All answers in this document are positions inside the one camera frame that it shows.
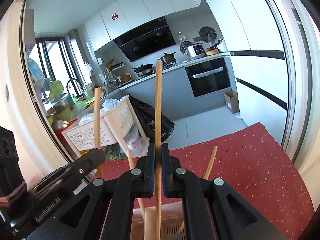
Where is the white plastic utensil holder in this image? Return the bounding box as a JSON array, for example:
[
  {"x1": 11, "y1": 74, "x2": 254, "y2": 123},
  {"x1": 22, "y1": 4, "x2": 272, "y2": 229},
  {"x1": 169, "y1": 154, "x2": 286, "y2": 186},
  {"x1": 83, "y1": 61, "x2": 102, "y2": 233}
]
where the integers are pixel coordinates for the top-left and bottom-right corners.
[{"x1": 130, "y1": 200, "x2": 187, "y2": 240}]

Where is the long bamboo chopstick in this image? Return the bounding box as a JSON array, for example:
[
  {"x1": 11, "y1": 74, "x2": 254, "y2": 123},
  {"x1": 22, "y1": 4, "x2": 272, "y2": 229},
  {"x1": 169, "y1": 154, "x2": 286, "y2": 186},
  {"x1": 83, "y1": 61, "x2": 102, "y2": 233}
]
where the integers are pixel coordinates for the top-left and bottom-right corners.
[{"x1": 155, "y1": 61, "x2": 162, "y2": 240}]

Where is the black kitchen faucet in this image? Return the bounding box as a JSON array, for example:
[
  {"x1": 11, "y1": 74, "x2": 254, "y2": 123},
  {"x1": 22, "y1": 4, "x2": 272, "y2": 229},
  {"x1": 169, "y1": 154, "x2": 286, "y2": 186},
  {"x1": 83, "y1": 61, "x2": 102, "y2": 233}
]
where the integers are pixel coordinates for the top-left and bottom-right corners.
[{"x1": 66, "y1": 78, "x2": 84, "y2": 95}]

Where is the white perforated basket cart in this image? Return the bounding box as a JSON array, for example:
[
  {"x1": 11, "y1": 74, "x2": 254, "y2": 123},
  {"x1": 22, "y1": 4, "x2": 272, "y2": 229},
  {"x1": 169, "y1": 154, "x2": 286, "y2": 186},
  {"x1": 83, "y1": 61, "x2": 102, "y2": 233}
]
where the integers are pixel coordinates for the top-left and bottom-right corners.
[{"x1": 62, "y1": 95, "x2": 150, "y2": 158}]

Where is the black plastic bag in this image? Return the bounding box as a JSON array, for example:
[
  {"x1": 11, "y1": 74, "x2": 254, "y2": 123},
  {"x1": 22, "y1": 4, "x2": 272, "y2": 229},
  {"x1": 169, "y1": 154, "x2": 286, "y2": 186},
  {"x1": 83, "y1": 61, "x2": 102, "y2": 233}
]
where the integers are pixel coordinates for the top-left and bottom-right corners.
[{"x1": 129, "y1": 95, "x2": 175, "y2": 143}]

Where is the cardboard box on floor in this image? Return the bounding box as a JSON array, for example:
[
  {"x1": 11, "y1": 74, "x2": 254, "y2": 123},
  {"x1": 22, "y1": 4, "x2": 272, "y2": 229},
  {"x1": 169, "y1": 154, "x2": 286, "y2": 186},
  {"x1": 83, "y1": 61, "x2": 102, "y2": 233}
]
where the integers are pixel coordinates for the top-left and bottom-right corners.
[{"x1": 224, "y1": 90, "x2": 239, "y2": 114}]

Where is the black built-in oven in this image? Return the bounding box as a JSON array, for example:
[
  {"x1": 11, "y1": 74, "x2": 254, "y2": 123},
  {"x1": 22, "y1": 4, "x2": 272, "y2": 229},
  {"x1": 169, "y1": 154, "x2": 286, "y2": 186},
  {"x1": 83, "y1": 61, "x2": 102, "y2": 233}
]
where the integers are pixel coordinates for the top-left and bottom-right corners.
[{"x1": 185, "y1": 57, "x2": 231, "y2": 97}]

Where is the black frying pan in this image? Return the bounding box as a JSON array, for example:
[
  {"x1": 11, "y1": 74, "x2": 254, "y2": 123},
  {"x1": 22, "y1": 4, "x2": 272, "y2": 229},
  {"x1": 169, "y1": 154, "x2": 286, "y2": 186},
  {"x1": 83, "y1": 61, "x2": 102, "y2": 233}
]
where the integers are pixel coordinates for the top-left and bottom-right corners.
[{"x1": 132, "y1": 64, "x2": 153, "y2": 77}]

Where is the steel pot on stove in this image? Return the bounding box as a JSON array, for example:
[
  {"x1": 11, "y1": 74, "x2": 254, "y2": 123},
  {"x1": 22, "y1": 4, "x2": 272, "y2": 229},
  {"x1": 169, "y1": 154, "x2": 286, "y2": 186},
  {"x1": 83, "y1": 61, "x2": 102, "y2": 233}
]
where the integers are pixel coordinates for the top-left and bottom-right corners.
[{"x1": 158, "y1": 52, "x2": 176, "y2": 64}]

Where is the silver rice cooker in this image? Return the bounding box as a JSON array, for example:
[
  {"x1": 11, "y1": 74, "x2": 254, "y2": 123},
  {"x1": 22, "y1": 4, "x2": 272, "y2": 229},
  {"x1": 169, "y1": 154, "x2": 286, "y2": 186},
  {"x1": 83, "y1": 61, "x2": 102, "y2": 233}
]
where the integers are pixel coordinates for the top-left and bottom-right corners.
[{"x1": 187, "y1": 43, "x2": 206, "y2": 60}]

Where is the black range hood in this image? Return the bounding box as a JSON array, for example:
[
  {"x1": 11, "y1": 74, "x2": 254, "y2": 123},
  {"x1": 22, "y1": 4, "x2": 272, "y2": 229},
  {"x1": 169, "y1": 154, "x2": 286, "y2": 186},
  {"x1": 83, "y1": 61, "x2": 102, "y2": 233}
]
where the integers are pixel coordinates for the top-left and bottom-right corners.
[{"x1": 113, "y1": 17, "x2": 176, "y2": 62}]

